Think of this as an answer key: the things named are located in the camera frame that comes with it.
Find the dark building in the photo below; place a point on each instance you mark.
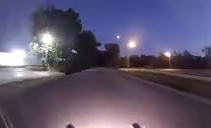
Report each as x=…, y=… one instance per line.
x=112, y=55

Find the grey asphalt path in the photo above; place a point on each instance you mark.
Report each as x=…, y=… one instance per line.
x=106, y=96

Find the street lamp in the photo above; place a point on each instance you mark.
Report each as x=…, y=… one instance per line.
x=46, y=38
x=131, y=44
x=167, y=54

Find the large dark tree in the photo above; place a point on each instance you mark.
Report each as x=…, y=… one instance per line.
x=64, y=36

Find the robot's own part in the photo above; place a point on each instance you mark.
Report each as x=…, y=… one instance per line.
x=136, y=125
x=70, y=126

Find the row of dark trees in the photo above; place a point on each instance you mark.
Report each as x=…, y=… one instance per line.
x=189, y=61

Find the pale paved lot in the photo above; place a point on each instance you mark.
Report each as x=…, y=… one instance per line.
x=13, y=74

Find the bright lit building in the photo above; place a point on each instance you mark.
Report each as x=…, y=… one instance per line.
x=9, y=58

